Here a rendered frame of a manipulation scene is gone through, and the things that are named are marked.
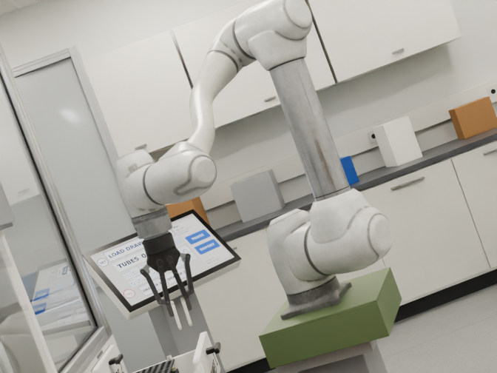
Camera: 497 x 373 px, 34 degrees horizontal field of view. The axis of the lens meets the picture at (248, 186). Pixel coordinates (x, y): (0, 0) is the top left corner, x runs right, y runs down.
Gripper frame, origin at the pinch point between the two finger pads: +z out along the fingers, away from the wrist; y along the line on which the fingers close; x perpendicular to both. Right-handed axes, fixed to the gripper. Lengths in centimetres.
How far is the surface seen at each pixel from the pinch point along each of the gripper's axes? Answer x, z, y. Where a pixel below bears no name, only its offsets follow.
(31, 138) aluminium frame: -58, -56, 25
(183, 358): -15.5, 14.4, 2.3
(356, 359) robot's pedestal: -15, 31, -43
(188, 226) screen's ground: -117, -10, -18
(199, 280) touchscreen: -98, 9, -14
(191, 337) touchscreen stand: -104, 29, -5
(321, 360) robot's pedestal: -15.2, 27.7, -33.1
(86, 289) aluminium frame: -56, -6, 23
